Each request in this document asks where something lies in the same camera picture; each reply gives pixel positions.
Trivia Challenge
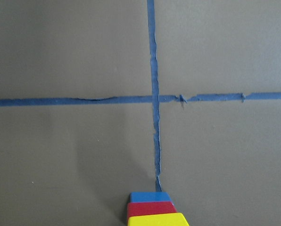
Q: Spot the blue wooden block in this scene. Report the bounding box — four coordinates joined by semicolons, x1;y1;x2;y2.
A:
130;192;172;202

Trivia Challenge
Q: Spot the red wooden block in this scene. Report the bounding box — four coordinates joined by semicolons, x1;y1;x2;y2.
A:
127;201;177;221

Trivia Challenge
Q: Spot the yellow wooden block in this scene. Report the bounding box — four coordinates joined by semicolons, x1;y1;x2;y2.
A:
127;213;189;226

